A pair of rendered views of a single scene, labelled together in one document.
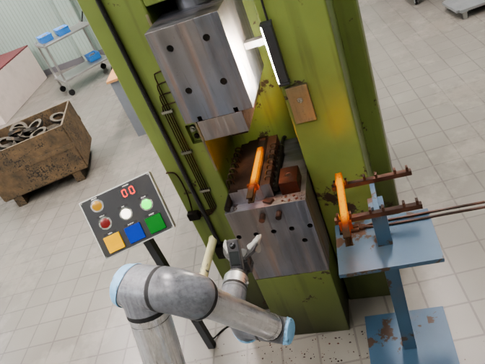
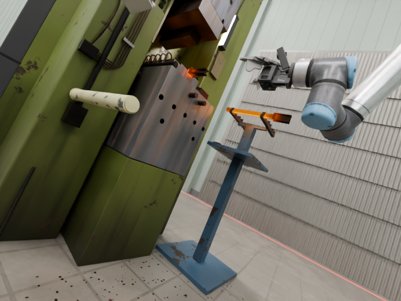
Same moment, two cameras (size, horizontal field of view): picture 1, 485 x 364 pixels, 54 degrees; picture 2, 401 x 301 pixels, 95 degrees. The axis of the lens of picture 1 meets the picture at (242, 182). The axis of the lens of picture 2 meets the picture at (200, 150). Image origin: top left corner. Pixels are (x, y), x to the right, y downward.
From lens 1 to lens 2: 2.23 m
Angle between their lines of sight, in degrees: 78
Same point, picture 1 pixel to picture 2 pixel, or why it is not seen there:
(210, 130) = (206, 8)
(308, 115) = (216, 74)
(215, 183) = (139, 49)
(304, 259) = (179, 156)
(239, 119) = (219, 28)
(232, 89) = (230, 11)
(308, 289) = (159, 192)
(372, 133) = not seen: hidden behind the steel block
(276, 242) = (178, 126)
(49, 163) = not seen: outside the picture
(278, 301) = (124, 199)
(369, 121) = not seen: hidden behind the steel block
